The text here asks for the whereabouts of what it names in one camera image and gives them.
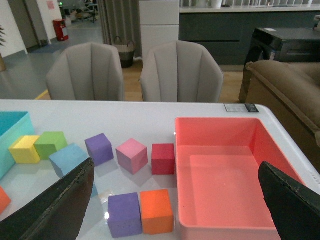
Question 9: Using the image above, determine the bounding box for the blue block front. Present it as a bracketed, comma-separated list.
[49, 143, 89, 178]

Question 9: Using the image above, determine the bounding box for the dark counter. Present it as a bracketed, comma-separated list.
[179, 8, 320, 66]

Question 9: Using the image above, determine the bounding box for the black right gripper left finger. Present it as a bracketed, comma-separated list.
[0, 158, 95, 240]

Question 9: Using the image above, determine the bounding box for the pink plastic bin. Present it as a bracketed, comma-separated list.
[175, 117, 300, 240]

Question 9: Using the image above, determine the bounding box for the table label sticker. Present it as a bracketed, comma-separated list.
[224, 103, 259, 113]

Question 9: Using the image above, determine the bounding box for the grey chair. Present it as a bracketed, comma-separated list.
[46, 42, 125, 101]
[140, 40, 224, 103]

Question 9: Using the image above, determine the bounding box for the pink foam block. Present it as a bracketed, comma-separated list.
[116, 138, 148, 175]

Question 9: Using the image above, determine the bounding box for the white cabinet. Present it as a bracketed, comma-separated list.
[138, 0, 180, 60]

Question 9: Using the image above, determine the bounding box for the dark red block far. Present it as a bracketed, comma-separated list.
[151, 143, 176, 175]

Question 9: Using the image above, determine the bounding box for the brown sofa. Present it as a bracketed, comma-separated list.
[245, 60, 320, 170]

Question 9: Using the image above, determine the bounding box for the right grey chair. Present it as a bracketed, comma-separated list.
[140, 40, 224, 103]

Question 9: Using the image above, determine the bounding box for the orange block near teal bin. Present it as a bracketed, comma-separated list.
[0, 187, 11, 214]

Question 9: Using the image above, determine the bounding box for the woven basket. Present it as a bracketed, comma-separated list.
[113, 36, 136, 69]

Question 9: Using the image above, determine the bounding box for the white potted plant on counter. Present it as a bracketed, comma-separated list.
[208, 0, 223, 9]

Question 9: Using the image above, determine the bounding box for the teal plastic bin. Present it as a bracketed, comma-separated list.
[0, 111, 35, 179]

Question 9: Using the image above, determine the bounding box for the left grey chair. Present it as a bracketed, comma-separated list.
[46, 42, 125, 101]

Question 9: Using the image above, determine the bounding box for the green foam block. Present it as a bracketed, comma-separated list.
[34, 131, 68, 160]

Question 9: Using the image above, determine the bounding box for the purple block far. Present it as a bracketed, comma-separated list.
[84, 133, 114, 167]

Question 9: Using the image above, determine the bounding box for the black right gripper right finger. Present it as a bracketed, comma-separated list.
[258, 161, 320, 240]

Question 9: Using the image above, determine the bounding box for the orange block near pink bin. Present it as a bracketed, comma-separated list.
[140, 189, 174, 235]

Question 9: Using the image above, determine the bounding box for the purple block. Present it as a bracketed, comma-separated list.
[107, 192, 143, 239]
[84, 133, 114, 167]

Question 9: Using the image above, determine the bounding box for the blue block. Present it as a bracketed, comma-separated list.
[49, 143, 89, 178]
[91, 183, 98, 198]

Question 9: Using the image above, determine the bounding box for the yellow foam block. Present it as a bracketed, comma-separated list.
[8, 135, 41, 164]

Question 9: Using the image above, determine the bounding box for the purple block near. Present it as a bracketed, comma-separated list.
[107, 192, 143, 239]

